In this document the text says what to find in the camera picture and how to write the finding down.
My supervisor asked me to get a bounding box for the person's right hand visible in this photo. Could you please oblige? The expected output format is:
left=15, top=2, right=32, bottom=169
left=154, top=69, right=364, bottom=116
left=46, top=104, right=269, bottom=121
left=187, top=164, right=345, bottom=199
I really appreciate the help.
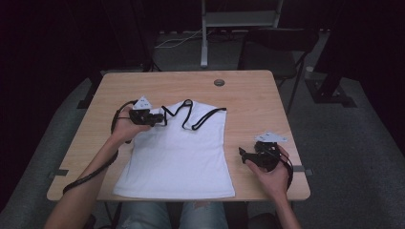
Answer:
left=245, top=145, right=290, bottom=198

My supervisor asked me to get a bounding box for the person's left hand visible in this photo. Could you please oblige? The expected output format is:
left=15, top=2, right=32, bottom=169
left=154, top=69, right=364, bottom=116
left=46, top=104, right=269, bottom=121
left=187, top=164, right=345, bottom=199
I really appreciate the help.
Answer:
left=111, top=106, right=151, bottom=145

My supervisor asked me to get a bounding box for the black table foot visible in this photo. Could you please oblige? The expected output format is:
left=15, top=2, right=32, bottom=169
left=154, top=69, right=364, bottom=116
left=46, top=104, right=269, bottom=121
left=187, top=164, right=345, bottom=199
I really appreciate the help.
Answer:
left=76, top=74, right=104, bottom=110

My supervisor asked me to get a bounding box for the grey tape strip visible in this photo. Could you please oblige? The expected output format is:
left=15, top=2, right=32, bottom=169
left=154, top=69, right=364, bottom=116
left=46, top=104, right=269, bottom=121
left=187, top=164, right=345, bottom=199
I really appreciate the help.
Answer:
left=292, top=165, right=313, bottom=177
left=48, top=169, right=70, bottom=179

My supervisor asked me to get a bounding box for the person's left leg in jeans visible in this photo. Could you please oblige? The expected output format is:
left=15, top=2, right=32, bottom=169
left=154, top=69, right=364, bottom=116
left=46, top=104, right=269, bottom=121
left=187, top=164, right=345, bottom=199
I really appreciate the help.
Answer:
left=115, top=201, right=170, bottom=229

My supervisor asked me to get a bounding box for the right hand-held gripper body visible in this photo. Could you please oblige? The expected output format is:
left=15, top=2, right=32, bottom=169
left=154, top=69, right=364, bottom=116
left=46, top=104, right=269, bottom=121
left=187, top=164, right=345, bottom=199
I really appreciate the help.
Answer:
left=251, top=132, right=288, bottom=173

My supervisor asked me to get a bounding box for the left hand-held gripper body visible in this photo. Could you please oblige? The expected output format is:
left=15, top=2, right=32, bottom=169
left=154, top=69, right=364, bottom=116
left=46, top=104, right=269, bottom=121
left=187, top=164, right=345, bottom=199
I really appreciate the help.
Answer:
left=128, top=94, right=156, bottom=126

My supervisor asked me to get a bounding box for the grey metal stand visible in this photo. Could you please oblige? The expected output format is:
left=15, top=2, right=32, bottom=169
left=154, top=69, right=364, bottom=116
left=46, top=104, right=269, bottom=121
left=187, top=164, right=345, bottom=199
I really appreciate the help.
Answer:
left=200, top=0, right=285, bottom=69

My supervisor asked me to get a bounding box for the person's leg in jeans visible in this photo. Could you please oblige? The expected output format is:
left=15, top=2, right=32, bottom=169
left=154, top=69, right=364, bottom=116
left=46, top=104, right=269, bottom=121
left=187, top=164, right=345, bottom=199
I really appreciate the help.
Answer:
left=180, top=201, right=230, bottom=229
left=115, top=201, right=170, bottom=229

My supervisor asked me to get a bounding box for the person's right leg in jeans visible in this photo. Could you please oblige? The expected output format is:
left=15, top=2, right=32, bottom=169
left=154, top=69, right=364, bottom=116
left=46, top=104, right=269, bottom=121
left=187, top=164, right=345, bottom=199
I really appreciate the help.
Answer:
left=180, top=201, right=230, bottom=229

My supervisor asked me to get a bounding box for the white floor cable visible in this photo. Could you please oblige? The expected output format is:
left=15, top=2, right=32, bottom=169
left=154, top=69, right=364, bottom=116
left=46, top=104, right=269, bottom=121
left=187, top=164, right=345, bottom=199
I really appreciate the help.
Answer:
left=155, top=28, right=214, bottom=50

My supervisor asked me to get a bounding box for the black chair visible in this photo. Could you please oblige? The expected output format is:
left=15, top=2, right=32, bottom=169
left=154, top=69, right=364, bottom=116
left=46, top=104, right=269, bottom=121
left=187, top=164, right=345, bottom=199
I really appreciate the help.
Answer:
left=237, top=28, right=319, bottom=115

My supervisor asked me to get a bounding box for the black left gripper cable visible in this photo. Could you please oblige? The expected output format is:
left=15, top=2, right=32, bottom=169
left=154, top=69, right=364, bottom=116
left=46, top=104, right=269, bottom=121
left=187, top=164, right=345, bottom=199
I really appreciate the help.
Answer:
left=62, top=99, right=139, bottom=196

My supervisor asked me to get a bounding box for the white tank top black trim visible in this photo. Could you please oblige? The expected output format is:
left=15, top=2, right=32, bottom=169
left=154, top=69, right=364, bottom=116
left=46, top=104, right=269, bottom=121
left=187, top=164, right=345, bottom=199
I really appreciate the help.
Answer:
left=112, top=98, right=237, bottom=200

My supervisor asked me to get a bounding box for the black stand base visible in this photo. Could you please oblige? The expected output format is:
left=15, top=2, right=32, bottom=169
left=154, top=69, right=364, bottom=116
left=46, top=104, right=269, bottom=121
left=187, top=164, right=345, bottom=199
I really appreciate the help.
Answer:
left=305, top=28, right=357, bottom=109

